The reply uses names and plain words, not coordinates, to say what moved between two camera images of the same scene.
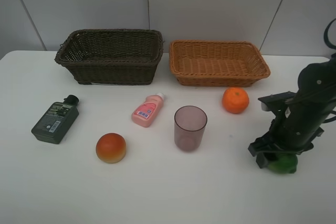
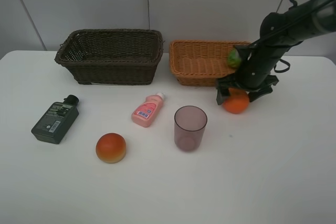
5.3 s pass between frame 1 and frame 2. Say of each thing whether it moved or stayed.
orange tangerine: stayed
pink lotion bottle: stayed
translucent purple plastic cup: stayed
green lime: moved
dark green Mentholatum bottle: stayed
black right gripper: moved
